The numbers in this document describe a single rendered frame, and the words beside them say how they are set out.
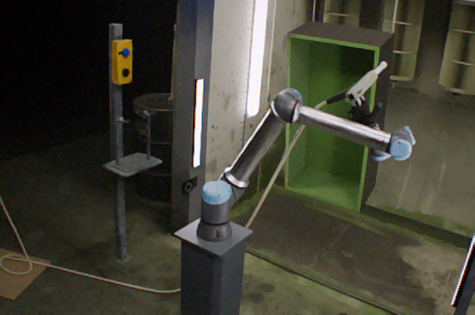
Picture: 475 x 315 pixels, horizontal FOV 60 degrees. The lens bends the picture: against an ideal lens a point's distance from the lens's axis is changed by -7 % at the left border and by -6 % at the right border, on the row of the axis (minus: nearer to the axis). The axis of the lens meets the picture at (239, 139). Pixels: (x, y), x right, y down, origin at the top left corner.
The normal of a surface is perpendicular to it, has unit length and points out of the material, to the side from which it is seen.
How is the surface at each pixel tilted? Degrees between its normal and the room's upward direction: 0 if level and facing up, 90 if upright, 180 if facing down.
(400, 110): 57
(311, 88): 102
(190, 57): 90
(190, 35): 90
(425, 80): 90
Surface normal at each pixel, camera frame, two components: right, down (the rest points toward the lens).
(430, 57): -0.56, 0.24
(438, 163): -0.44, -0.31
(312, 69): -0.54, 0.43
